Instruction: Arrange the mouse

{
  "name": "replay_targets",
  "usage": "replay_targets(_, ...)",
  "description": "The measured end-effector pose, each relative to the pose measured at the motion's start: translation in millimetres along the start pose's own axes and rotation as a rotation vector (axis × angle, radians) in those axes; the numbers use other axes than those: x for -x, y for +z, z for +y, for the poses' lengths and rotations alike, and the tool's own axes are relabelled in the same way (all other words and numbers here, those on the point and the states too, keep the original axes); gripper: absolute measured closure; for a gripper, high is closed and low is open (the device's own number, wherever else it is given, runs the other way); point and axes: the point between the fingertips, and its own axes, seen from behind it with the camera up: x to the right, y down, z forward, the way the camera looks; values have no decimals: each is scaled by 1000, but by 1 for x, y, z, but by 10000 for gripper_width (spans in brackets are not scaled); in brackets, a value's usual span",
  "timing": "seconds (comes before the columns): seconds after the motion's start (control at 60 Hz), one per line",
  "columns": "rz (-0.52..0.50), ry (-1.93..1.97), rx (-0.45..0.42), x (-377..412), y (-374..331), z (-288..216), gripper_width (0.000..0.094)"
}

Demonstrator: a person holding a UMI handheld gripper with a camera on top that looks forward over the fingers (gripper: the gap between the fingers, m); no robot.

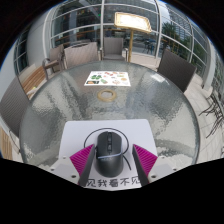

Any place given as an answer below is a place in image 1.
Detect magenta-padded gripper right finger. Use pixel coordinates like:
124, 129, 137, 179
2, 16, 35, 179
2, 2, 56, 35
131, 143, 178, 187

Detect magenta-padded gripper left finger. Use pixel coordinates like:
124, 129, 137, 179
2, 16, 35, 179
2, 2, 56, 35
49, 143, 98, 187

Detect black computer mouse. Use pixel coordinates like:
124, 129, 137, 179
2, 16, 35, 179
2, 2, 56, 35
95, 130, 125, 178

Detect white mouse pad with drawing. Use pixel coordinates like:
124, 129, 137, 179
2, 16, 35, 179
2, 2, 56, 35
58, 118, 160, 191

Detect colourful laminated menu card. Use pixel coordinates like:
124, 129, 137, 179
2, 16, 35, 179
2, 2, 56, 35
84, 70, 132, 88

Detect dark metal outdoor table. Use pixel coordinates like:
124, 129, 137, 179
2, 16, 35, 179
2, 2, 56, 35
199, 85, 224, 138

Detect dark wicker armchair, beige arms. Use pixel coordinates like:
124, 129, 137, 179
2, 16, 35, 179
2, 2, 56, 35
156, 48, 198, 94

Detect gold menu stand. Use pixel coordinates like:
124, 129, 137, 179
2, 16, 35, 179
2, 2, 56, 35
113, 11, 153, 64

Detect tan round ring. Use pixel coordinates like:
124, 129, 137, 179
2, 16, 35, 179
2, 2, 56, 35
96, 88, 118, 102

